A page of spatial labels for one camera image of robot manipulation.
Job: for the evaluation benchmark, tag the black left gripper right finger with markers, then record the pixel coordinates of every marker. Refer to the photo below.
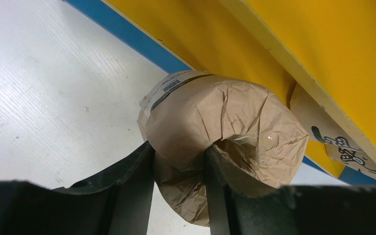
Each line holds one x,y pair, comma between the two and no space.
239,204

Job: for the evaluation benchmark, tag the blue pink yellow shelf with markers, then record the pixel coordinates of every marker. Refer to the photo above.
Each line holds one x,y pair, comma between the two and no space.
326,46

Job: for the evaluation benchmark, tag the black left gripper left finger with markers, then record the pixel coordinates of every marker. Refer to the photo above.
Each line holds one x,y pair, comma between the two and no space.
128,187

